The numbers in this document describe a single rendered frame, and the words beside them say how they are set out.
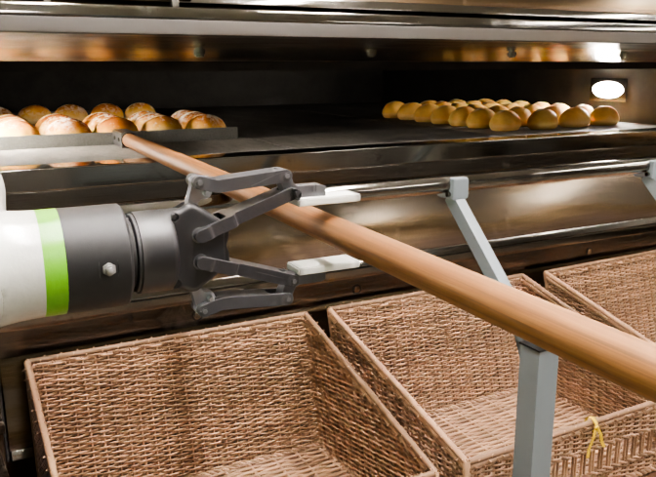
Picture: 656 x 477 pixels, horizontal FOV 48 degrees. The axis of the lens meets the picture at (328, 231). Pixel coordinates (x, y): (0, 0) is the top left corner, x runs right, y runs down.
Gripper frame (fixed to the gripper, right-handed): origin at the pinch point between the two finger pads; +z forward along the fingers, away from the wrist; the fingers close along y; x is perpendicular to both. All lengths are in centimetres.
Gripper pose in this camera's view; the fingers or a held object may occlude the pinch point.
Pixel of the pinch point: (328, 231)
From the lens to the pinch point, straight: 75.2
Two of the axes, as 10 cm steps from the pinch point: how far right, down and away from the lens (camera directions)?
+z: 8.9, -1.0, 4.5
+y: 0.0, 9.8, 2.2
